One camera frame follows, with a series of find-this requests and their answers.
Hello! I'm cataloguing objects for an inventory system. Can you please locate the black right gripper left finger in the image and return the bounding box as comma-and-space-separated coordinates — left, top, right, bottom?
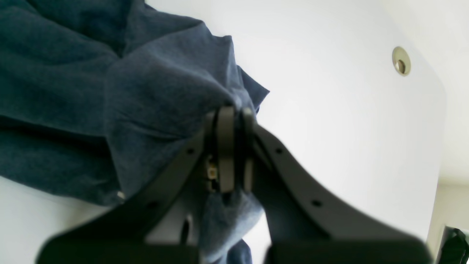
37, 107, 236, 264

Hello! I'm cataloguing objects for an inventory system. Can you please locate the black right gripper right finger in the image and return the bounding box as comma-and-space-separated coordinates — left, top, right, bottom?
241, 109, 432, 264

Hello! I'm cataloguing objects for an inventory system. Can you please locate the dark blue t-shirt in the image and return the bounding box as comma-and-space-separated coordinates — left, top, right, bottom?
0, 0, 270, 264

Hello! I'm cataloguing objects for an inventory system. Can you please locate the right table grommet hole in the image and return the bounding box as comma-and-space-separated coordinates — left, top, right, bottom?
392, 46, 411, 76

